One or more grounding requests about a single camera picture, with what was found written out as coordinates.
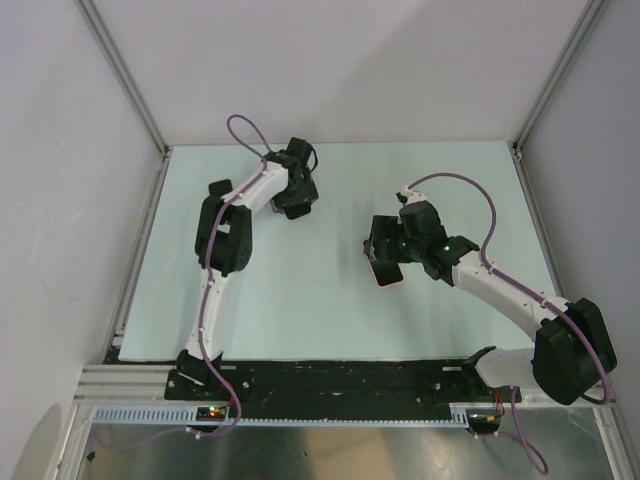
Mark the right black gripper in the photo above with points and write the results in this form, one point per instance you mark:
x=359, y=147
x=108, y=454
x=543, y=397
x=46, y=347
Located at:
x=386, y=227

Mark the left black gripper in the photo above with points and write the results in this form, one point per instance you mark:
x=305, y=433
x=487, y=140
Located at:
x=307, y=193

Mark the black smartphone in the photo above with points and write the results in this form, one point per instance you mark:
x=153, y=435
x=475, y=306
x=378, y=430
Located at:
x=387, y=275

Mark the small black phone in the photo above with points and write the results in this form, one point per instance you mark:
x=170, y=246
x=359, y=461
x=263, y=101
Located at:
x=220, y=188

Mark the black phone case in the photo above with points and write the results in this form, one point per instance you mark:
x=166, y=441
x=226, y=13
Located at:
x=276, y=208

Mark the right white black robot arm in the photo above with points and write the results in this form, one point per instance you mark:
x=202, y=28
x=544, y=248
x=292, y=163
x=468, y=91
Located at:
x=571, y=349

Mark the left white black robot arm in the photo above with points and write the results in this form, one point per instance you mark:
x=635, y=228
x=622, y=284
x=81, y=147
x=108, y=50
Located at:
x=224, y=241

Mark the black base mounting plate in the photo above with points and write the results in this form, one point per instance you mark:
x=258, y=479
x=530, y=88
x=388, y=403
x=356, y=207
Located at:
x=342, y=410

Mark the right controller board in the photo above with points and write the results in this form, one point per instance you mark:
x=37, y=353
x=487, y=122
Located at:
x=484, y=423

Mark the controller board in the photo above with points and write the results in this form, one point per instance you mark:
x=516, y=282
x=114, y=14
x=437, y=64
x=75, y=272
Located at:
x=211, y=413
x=484, y=423

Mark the left controller board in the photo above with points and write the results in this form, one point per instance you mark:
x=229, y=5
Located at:
x=211, y=413

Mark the left aluminium corner post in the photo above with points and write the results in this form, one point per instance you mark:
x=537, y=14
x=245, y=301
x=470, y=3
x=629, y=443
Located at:
x=115, y=60

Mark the aluminium corner post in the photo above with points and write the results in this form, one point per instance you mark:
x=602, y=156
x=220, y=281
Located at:
x=577, y=40
x=115, y=60

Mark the right aluminium corner post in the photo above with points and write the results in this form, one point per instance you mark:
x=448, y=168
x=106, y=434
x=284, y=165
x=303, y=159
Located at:
x=577, y=40

